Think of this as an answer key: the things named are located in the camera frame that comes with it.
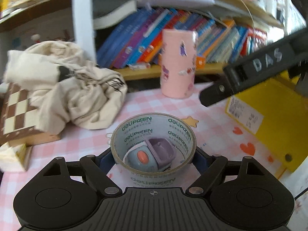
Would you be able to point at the white wooden bookshelf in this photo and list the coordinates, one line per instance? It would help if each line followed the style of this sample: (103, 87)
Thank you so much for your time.
(82, 13)

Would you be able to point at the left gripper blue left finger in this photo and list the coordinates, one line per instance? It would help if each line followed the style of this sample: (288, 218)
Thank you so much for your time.
(95, 169)

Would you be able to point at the orange white small box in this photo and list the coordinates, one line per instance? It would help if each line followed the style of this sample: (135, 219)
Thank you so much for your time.
(200, 62)

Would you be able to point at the beige crumpled cloth bag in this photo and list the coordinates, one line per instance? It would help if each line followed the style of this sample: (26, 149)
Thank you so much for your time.
(66, 87)

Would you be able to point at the yellow cardboard box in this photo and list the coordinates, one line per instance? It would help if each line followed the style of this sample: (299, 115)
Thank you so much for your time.
(277, 116)

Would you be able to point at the row of colourful books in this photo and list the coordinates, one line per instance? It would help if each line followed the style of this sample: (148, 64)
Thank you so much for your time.
(148, 34)

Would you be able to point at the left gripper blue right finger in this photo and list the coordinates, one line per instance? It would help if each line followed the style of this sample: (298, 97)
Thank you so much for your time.
(211, 169)

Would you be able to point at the pink cylindrical canister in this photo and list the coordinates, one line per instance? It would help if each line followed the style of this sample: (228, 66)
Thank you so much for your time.
(178, 60)

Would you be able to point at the pink checkered desk mat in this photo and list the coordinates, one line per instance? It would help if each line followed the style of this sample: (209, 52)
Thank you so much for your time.
(215, 131)

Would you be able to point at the brown checkered chess board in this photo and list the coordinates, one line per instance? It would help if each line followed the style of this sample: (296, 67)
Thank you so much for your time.
(19, 120)

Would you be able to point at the grey tape roll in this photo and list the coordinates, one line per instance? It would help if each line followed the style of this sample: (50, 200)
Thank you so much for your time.
(149, 125)

